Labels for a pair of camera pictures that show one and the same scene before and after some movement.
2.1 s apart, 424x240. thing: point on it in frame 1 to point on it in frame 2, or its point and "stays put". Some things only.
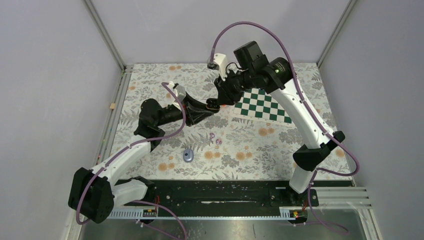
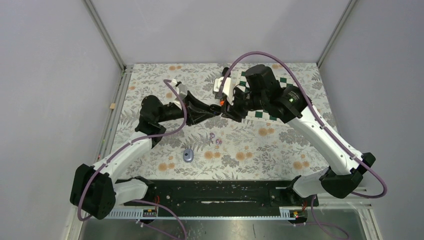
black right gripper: [225, 96] to [235, 114]
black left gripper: [193, 112] stays put
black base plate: [234, 195] stays put
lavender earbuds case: [188, 155] stays put
